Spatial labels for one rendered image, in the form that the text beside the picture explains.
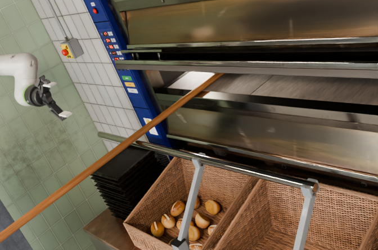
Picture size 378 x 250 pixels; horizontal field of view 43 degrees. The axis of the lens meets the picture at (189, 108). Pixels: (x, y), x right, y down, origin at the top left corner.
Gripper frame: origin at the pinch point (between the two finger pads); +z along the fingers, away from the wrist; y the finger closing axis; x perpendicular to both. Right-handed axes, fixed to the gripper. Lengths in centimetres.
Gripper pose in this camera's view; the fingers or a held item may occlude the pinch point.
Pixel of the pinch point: (60, 99)
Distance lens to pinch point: 191.9
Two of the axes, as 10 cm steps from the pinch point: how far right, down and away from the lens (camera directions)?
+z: 6.3, 0.9, -7.7
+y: 3.5, 8.5, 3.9
